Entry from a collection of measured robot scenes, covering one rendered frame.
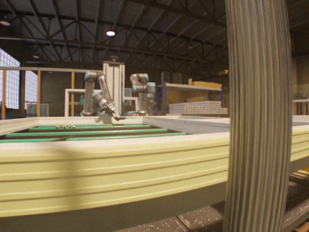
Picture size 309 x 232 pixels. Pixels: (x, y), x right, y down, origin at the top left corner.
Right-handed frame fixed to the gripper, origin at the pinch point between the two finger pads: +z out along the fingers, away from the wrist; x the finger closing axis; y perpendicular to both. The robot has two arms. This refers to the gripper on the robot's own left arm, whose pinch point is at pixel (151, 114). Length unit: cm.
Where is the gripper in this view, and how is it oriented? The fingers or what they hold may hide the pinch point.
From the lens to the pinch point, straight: 175.3
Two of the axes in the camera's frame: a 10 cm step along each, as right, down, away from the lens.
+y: 9.3, -0.1, 3.6
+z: 0.0, 10.0, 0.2
